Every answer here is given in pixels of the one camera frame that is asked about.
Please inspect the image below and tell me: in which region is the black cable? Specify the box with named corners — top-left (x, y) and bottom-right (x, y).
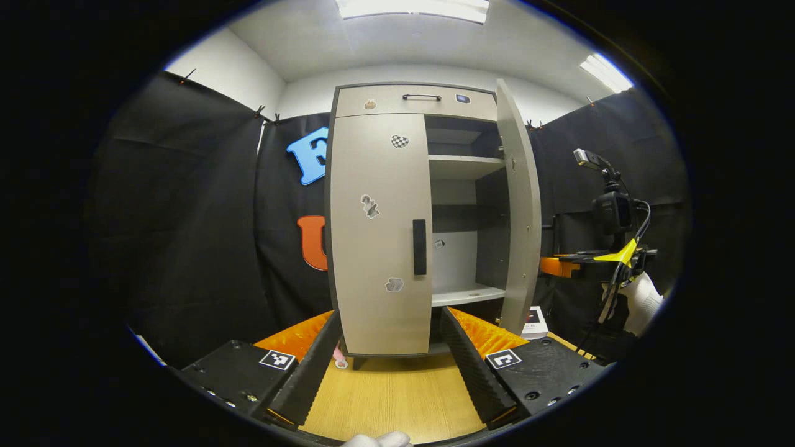
top-left (575, 200), bottom-right (653, 358)

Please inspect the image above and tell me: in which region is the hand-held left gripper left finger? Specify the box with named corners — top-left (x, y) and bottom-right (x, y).
top-left (171, 310), bottom-right (342, 429)

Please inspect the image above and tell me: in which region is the black backdrop cloth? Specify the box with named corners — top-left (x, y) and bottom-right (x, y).
top-left (93, 71), bottom-right (691, 367)

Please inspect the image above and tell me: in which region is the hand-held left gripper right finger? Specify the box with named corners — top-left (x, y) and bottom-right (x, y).
top-left (440, 306), bottom-right (606, 430)

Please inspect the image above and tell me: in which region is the stack of books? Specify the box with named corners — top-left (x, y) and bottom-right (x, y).
top-left (520, 305), bottom-right (549, 340)

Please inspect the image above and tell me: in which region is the grey double-door shoe cabinet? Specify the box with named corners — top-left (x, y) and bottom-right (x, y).
top-left (324, 79), bottom-right (543, 361)

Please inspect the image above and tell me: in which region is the grey cabinet door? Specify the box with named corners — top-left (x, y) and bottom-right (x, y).
top-left (329, 113), bottom-right (434, 358)
top-left (495, 79), bottom-right (543, 336)

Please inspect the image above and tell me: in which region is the small ceiling light panel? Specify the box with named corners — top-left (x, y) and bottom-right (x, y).
top-left (579, 53), bottom-right (634, 94)

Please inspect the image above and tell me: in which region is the grey high cabinet shelf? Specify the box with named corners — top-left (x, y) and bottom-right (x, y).
top-left (428, 155), bottom-right (505, 181)

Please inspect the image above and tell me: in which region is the black door handle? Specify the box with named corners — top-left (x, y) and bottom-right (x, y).
top-left (412, 219), bottom-right (428, 276)

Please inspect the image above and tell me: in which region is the grey low cabinet shelf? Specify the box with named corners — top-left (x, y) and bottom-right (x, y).
top-left (431, 284), bottom-right (506, 308)

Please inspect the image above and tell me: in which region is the large ceiling light panel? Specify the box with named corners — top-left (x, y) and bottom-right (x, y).
top-left (335, 0), bottom-right (490, 24)

